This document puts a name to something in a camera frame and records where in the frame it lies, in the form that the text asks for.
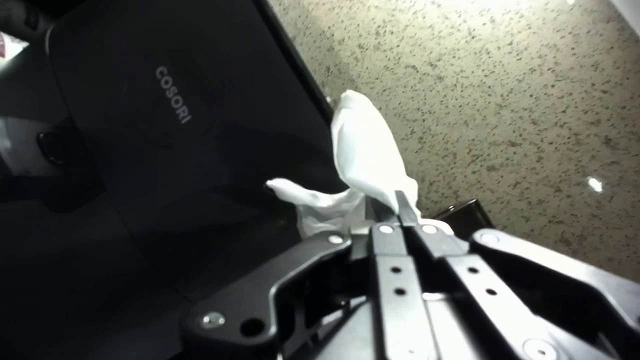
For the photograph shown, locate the white tissue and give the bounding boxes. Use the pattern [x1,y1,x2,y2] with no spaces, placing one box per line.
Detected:
[263,88,456,243]

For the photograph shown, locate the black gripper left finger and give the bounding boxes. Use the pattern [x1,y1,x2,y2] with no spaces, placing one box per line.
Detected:
[177,191,443,360]

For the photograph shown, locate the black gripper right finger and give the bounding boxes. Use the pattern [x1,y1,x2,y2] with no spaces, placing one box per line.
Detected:
[395,191,640,360]

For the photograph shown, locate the black air fryer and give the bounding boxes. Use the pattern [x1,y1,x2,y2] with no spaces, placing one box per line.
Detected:
[0,0,349,360]

